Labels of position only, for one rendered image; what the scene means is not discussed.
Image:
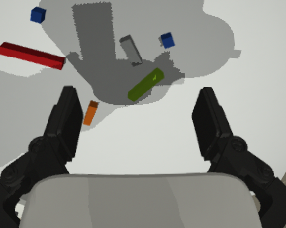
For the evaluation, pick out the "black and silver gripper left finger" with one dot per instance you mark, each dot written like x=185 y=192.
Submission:
x=47 y=155

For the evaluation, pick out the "orange rod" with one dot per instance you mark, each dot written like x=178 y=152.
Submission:
x=90 y=113

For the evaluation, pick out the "red rod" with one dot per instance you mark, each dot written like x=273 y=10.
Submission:
x=31 y=55

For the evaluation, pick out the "small dark blue block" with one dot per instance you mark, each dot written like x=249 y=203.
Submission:
x=37 y=15
x=167 y=40

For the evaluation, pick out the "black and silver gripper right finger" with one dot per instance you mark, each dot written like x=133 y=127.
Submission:
x=229 y=154

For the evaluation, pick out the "lime green rod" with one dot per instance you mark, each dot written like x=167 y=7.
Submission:
x=146 y=84

